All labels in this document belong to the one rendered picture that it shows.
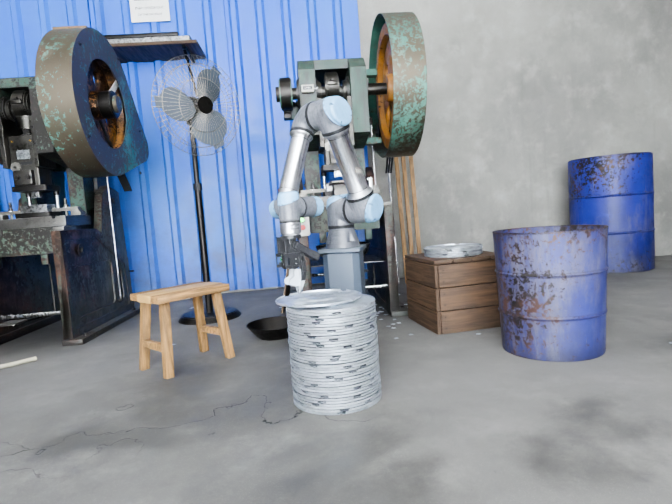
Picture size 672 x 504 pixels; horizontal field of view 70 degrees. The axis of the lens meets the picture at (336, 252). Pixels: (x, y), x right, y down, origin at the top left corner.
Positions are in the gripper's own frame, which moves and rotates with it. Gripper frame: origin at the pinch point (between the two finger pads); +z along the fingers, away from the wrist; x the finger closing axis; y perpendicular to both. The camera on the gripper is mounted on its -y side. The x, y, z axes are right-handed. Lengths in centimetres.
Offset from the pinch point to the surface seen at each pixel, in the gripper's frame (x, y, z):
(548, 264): 49, -75, -3
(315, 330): 27.4, 10.5, 8.5
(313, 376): 28.1, 12.9, 22.0
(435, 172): -150, -218, -56
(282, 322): -79, -29, 30
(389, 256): -56, -87, -1
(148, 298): -47, 43, 2
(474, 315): -2, -92, 26
